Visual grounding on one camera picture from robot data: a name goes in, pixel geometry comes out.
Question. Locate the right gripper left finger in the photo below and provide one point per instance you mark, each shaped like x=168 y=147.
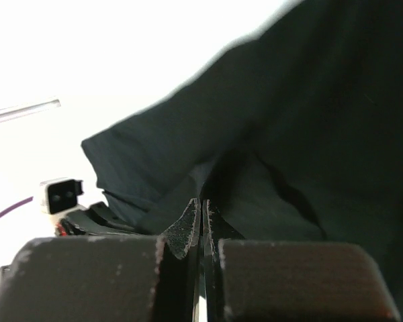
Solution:
x=107 y=277

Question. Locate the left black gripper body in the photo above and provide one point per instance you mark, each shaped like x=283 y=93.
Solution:
x=98 y=219

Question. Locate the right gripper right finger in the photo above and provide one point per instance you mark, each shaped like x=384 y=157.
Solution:
x=249 y=280

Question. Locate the black t-shirt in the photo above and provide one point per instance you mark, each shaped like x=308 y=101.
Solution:
x=296 y=135

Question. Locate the left aluminium corner post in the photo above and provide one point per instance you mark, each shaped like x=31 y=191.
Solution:
x=29 y=108

